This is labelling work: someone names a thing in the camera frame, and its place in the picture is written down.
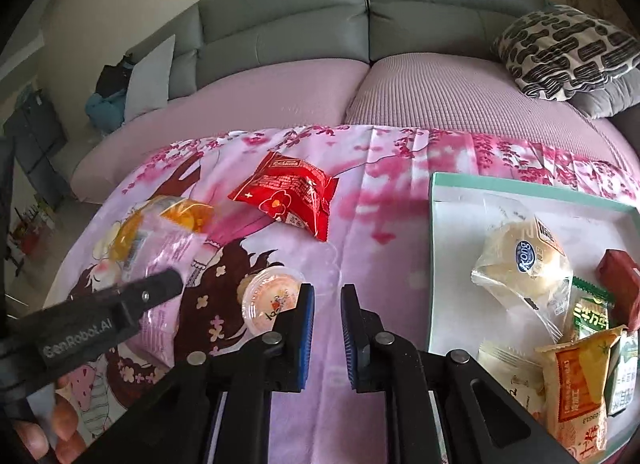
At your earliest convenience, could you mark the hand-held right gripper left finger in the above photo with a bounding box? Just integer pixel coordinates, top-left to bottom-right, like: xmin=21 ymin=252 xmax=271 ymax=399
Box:
xmin=87 ymin=283 xmax=317 ymax=464

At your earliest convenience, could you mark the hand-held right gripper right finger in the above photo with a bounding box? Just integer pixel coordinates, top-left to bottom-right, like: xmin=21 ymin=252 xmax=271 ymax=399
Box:
xmin=340 ymin=283 xmax=576 ymax=464

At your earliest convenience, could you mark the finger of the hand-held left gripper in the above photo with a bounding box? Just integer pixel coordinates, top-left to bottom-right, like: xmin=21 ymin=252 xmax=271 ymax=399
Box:
xmin=112 ymin=268 xmax=186 ymax=331

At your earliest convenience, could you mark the pink snack packet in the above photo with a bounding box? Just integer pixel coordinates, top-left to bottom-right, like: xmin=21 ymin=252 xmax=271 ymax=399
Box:
xmin=122 ymin=224 xmax=208 ymax=370

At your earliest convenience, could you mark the jelly cup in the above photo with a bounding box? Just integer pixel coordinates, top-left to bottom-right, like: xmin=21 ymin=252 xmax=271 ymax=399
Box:
xmin=239 ymin=265 xmax=307 ymax=337

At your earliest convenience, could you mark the orange snack packet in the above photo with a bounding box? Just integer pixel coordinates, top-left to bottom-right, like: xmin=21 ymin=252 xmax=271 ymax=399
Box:
xmin=112 ymin=196 xmax=216 ymax=265

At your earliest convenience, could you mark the white tray with teal rim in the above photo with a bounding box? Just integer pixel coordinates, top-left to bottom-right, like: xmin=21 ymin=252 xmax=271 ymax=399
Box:
xmin=427 ymin=171 xmax=640 ymax=464

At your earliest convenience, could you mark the beige snack packet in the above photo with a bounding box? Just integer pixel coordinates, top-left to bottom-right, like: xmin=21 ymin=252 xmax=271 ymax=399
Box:
xmin=477 ymin=339 xmax=547 ymax=420

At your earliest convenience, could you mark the bun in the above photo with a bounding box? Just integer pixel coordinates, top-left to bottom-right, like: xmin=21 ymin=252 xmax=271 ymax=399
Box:
xmin=471 ymin=196 xmax=575 ymax=340

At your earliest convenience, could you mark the yellow and orange chip packet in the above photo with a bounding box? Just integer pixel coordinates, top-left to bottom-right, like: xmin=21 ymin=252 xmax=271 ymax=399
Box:
xmin=535 ymin=325 xmax=628 ymax=462

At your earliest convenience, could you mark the green peanut packet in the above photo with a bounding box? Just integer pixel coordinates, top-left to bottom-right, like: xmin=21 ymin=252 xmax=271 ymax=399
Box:
xmin=562 ymin=276 xmax=617 ymax=345

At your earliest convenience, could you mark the green and silver snack packet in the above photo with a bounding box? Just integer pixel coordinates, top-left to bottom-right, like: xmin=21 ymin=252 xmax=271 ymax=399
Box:
xmin=605 ymin=331 xmax=640 ymax=417

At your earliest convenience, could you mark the red packet with white stripe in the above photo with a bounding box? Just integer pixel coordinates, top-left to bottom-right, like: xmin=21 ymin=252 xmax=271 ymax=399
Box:
xmin=595 ymin=248 xmax=640 ymax=332

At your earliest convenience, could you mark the person's left hand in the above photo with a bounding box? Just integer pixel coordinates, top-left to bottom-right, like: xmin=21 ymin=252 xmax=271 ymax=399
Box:
xmin=10 ymin=386 xmax=91 ymax=464

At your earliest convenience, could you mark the small red object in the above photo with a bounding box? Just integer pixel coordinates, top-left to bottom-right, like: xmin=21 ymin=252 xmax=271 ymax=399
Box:
xmin=10 ymin=194 xmax=56 ymax=255

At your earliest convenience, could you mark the printed blanket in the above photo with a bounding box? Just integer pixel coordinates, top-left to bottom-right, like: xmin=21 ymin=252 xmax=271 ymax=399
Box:
xmin=42 ymin=123 xmax=640 ymax=464

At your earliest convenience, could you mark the red snack packet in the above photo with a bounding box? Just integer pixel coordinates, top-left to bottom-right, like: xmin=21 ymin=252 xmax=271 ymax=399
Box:
xmin=227 ymin=151 xmax=340 ymax=242

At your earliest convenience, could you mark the teal cloth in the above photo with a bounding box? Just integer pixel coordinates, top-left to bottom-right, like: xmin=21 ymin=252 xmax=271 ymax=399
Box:
xmin=85 ymin=91 xmax=126 ymax=135

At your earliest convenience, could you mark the dark cabinet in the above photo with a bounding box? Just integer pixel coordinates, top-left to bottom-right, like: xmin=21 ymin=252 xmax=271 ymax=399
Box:
xmin=2 ymin=91 xmax=68 ymax=210

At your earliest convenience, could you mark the light grey cushion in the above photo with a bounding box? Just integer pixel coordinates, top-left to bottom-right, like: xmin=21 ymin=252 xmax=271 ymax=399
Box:
xmin=122 ymin=34 xmax=177 ymax=122

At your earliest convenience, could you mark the black bag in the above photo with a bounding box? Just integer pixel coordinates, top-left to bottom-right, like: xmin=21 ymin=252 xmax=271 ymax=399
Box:
xmin=95 ymin=56 xmax=136 ymax=97

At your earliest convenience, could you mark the pink sofa cover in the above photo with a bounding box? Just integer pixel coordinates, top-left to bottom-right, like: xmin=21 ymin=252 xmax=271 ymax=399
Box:
xmin=70 ymin=51 xmax=640 ymax=205

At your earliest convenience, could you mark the grey sofa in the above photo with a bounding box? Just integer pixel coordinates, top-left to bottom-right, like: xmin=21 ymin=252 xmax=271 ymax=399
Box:
xmin=67 ymin=0 xmax=640 ymax=205

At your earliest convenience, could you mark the dark grey cushion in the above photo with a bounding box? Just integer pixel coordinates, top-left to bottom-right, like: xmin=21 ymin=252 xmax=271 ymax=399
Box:
xmin=567 ymin=79 xmax=640 ymax=120

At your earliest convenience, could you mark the black and white patterned cushion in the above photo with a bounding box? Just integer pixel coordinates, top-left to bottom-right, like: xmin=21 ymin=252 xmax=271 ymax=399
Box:
xmin=492 ymin=6 xmax=640 ymax=102

